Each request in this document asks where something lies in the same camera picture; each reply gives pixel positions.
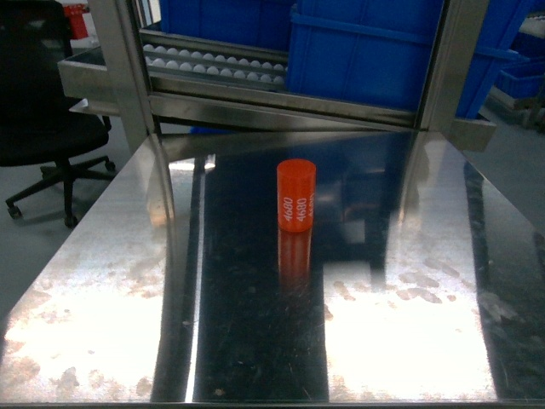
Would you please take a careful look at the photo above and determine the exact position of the stainless steel flow rack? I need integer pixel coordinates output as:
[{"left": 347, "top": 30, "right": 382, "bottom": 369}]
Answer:
[{"left": 59, "top": 1, "right": 494, "bottom": 150}]

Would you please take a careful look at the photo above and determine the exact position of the blue bin far right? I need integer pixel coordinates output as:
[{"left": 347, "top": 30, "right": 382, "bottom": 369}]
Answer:
[{"left": 456, "top": 0, "right": 534, "bottom": 119}]

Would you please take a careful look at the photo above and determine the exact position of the black office chair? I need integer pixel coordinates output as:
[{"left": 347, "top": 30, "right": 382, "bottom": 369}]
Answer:
[{"left": 1, "top": 1, "right": 115, "bottom": 228}]

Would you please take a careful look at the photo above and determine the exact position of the blue bin front right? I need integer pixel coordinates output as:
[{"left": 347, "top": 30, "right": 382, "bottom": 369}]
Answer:
[{"left": 286, "top": 1, "right": 444, "bottom": 112}]

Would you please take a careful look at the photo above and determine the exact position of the blue bin front left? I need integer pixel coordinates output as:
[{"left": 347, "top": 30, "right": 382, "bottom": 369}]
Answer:
[{"left": 159, "top": 0, "right": 295, "bottom": 51}]

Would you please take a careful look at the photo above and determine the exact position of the orange cylindrical capacitor 4680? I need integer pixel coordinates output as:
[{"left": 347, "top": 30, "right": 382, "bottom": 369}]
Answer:
[{"left": 277, "top": 158, "right": 317, "bottom": 233}]

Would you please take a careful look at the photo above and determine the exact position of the blue bin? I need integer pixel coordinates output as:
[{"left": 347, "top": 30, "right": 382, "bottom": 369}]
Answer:
[
  {"left": 159, "top": 0, "right": 295, "bottom": 51},
  {"left": 456, "top": 0, "right": 534, "bottom": 119},
  {"left": 286, "top": 1, "right": 444, "bottom": 112}
]

